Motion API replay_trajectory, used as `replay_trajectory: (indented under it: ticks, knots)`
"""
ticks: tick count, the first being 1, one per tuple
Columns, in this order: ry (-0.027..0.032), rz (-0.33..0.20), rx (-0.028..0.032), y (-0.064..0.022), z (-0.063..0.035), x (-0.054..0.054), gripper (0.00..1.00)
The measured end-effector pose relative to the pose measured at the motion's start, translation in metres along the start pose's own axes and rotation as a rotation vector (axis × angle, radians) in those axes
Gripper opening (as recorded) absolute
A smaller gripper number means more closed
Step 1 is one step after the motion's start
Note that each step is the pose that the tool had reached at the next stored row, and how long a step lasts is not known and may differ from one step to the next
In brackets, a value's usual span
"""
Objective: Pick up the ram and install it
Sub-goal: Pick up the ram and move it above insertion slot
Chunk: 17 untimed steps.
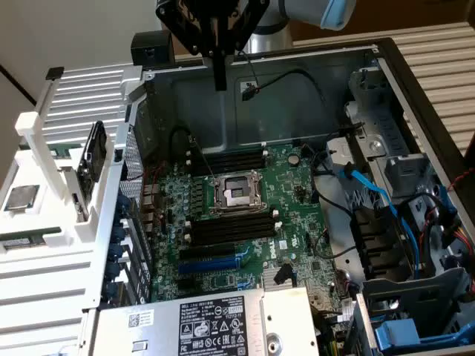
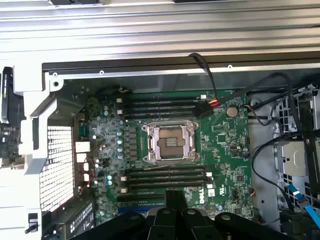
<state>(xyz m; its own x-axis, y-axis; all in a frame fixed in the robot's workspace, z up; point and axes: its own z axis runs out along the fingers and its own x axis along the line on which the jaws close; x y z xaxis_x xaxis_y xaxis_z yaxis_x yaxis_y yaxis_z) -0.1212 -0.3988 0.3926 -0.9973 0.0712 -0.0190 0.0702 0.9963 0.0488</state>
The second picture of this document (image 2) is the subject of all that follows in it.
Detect green Dell motherboard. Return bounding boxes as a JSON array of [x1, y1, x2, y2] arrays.
[[84, 84, 252, 226]]

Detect blue SATA wire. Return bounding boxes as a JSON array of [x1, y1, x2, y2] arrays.
[[287, 184, 320, 227]]

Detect silver coin cell battery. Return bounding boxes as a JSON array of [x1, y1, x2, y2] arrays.
[[226, 104, 239, 118]]

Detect black RAM slot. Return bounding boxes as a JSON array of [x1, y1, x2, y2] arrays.
[[120, 174, 213, 181], [123, 113, 201, 121], [116, 97, 207, 104], [124, 179, 213, 186], [120, 185, 215, 194], [116, 108, 201, 115], [124, 168, 213, 175], [123, 102, 201, 109]]

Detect long black expansion slot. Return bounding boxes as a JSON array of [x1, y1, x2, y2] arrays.
[[116, 194, 167, 203]]

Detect silver metal drive tray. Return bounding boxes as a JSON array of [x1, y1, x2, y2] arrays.
[[279, 141, 311, 177]]

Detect white parts rack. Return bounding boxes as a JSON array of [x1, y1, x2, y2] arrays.
[[0, 65, 65, 240]]

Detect metal CPU socket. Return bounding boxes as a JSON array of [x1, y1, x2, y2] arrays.
[[141, 119, 201, 166]]

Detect open grey PC case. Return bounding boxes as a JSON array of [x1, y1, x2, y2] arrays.
[[41, 59, 320, 240]]

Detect small black latch lever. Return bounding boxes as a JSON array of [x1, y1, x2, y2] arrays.
[[24, 212, 41, 235]]

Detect black power cable with connector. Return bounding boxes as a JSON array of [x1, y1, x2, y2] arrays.
[[187, 52, 302, 137]]

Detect grey metal disk bay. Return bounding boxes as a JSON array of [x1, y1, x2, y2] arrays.
[[271, 83, 320, 211]]

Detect blue expansion slot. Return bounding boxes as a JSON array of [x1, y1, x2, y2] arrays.
[[117, 206, 151, 215]]

